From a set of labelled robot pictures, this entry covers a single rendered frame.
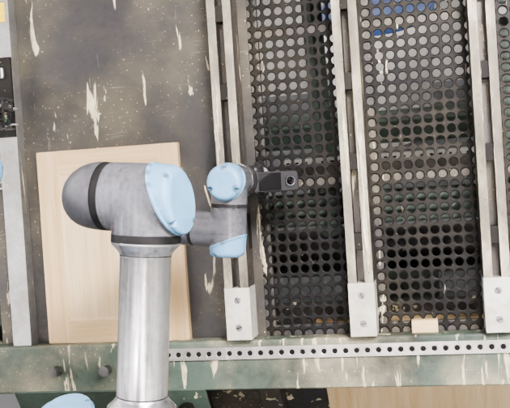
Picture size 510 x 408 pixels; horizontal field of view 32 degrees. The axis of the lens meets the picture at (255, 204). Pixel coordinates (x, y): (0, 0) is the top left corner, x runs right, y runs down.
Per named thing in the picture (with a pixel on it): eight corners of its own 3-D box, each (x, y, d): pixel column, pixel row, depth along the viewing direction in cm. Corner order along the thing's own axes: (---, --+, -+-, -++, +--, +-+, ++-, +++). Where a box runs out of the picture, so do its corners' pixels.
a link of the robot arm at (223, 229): (202, 252, 188) (204, 201, 188) (252, 256, 184) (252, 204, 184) (188, 256, 181) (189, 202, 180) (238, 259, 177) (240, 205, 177)
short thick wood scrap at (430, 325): (412, 331, 207) (412, 333, 205) (411, 319, 207) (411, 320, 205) (438, 330, 206) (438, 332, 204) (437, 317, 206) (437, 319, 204)
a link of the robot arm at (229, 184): (203, 204, 177) (204, 162, 177) (217, 202, 188) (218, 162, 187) (241, 205, 175) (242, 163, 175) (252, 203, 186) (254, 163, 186)
